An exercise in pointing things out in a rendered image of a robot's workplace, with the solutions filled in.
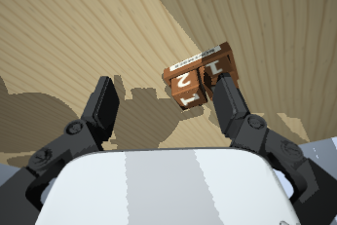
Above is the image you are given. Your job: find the brown shallow tray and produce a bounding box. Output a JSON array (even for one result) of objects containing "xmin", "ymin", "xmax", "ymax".
[{"xmin": 164, "ymin": 42, "xmax": 239, "ymax": 88}]

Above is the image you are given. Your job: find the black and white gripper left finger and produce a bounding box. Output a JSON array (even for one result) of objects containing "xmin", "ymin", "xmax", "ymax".
[{"xmin": 0, "ymin": 76, "xmax": 120, "ymax": 225}]

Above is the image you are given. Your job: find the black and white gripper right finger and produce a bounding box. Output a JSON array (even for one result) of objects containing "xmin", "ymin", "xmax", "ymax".
[{"xmin": 212, "ymin": 73, "xmax": 337, "ymax": 225}]

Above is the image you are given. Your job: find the brown calendar cube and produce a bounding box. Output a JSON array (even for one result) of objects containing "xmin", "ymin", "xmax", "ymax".
[
  {"xmin": 199, "ymin": 56, "xmax": 239, "ymax": 101},
  {"xmin": 170, "ymin": 68, "xmax": 207, "ymax": 110}
]

